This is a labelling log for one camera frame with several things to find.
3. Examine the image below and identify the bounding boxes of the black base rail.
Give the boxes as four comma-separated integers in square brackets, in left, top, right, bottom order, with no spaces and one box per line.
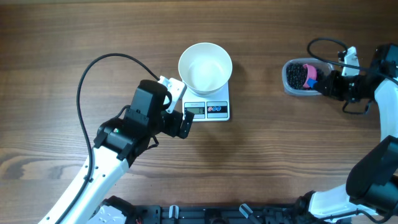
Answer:
[93,195,312,224]

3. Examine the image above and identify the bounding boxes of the clear plastic container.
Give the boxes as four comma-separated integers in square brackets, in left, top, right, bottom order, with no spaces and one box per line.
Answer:
[282,58,334,96]

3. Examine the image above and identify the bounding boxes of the pink scoop with blue handle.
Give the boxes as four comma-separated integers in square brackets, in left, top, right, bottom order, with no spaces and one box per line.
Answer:
[303,63,317,88]

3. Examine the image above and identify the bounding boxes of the white bowl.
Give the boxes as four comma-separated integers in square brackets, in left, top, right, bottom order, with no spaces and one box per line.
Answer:
[178,42,233,95]

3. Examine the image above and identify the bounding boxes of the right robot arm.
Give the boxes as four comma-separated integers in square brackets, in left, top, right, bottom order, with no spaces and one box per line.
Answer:
[290,41,397,223]

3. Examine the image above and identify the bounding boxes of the white digital kitchen scale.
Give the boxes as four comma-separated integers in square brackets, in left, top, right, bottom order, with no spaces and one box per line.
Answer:
[182,83,230,122]

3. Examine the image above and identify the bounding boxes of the black beans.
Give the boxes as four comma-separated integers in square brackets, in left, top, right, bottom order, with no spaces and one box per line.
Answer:
[285,63,312,90]

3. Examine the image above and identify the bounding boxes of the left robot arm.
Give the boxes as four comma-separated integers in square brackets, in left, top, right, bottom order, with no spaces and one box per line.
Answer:
[41,77,193,223]

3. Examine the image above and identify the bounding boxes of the left black camera cable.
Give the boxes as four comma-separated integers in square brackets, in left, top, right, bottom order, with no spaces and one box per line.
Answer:
[54,53,161,224]

